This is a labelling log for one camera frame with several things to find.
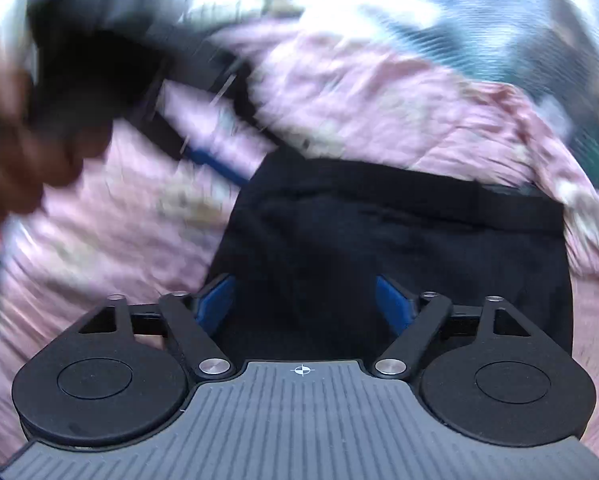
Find pink printed blanket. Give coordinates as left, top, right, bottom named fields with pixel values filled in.
left=0, top=10, right=599, bottom=466

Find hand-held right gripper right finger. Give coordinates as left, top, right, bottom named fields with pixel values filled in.
left=372, top=274, right=531, bottom=380

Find clear bubble wrap sheet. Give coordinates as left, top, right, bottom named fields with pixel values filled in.
left=0, top=0, right=599, bottom=171

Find person's left hand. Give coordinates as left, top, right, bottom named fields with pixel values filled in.
left=0, top=67, right=114, bottom=226

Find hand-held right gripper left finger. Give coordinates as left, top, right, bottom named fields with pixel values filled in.
left=77, top=274, right=236, bottom=380

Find black shorts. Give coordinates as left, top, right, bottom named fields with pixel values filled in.
left=207, top=154, right=576, bottom=363

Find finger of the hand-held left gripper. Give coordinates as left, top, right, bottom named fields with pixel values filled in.
left=147, top=22, right=293, bottom=148
left=112, top=110, right=253, bottom=188

